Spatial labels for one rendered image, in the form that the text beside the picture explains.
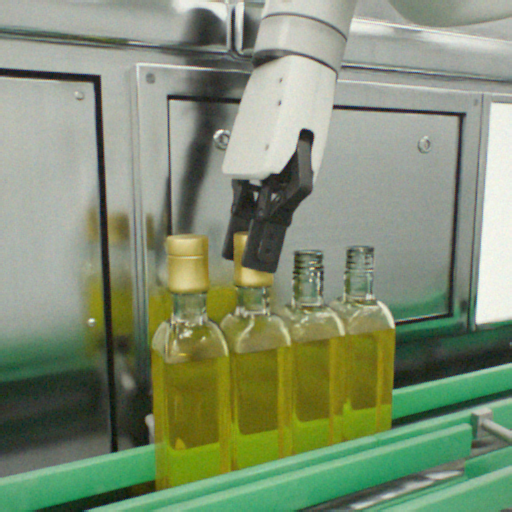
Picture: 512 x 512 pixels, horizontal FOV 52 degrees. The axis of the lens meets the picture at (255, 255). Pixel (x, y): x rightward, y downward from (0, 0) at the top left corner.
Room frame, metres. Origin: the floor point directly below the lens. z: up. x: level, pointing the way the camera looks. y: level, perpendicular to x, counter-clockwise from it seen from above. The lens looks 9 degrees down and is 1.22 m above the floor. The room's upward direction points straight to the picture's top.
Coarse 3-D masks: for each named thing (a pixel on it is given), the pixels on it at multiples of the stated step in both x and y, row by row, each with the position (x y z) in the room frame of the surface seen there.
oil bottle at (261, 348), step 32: (224, 320) 0.45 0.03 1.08; (256, 320) 0.44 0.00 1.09; (256, 352) 0.43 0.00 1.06; (288, 352) 0.44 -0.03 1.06; (256, 384) 0.43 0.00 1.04; (288, 384) 0.44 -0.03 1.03; (256, 416) 0.43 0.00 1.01; (288, 416) 0.44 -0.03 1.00; (256, 448) 0.43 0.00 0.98; (288, 448) 0.44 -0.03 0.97
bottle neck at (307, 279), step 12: (300, 252) 0.47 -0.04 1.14; (312, 252) 0.49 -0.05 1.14; (300, 264) 0.47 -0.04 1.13; (312, 264) 0.47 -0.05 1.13; (300, 276) 0.47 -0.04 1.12; (312, 276) 0.47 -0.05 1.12; (300, 288) 0.47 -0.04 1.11; (312, 288) 0.47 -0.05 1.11; (300, 300) 0.47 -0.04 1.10; (312, 300) 0.47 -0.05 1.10
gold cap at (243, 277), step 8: (240, 232) 0.46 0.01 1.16; (248, 232) 0.46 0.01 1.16; (240, 240) 0.44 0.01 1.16; (240, 248) 0.44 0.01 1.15; (240, 256) 0.44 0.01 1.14; (240, 264) 0.44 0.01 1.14; (240, 272) 0.44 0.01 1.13; (248, 272) 0.44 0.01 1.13; (256, 272) 0.44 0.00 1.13; (264, 272) 0.44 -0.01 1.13; (240, 280) 0.44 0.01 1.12; (248, 280) 0.44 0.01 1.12; (256, 280) 0.44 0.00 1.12; (264, 280) 0.44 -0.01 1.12; (272, 280) 0.45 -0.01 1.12
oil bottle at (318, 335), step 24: (288, 312) 0.47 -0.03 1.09; (312, 312) 0.46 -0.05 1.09; (336, 312) 0.48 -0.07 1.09; (312, 336) 0.45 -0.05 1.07; (336, 336) 0.46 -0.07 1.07; (312, 360) 0.45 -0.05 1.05; (336, 360) 0.46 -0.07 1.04; (312, 384) 0.45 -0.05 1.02; (336, 384) 0.46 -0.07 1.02; (312, 408) 0.45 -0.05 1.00; (336, 408) 0.46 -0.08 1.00; (312, 432) 0.45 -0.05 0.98; (336, 432) 0.46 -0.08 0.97
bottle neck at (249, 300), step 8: (240, 288) 0.44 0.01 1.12; (248, 288) 0.44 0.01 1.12; (256, 288) 0.44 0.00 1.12; (264, 288) 0.44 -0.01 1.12; (240, 296) 0.45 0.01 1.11; (248, 296) 0.44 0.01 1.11; (256, 296) 0.44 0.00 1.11; (264, 296) 0.44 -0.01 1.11; (240, 304) 0.45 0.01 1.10; (248, 304) 0.44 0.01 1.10; (256, 304) 0.44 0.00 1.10; (264, 304) 0.44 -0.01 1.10; (240, 312) 0.44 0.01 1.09; (248, 312) 0.44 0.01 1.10; (256, 312) 0.44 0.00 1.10; (264, 312) 0.44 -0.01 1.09
